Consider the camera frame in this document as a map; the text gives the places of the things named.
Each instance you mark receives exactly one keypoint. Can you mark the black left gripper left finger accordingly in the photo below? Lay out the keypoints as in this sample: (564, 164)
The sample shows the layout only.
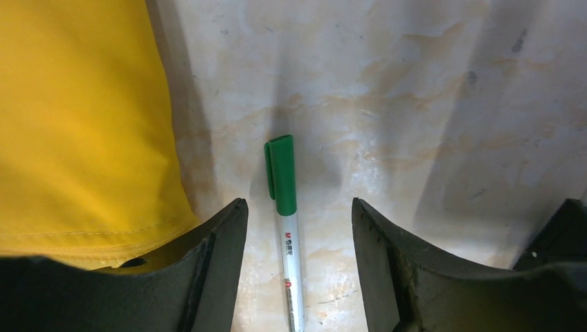
(189, 284)

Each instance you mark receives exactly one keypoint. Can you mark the yellow folded cloth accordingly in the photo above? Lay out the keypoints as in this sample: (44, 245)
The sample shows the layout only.
(90, 176)

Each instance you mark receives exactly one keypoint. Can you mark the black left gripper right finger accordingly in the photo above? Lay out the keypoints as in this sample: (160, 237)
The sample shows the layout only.
(408, 284)

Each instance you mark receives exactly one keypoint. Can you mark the green marker cap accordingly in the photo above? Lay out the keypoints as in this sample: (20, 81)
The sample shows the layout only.
(281, 174)

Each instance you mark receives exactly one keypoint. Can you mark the white marker pen body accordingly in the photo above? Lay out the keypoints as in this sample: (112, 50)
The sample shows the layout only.
(291, 262)

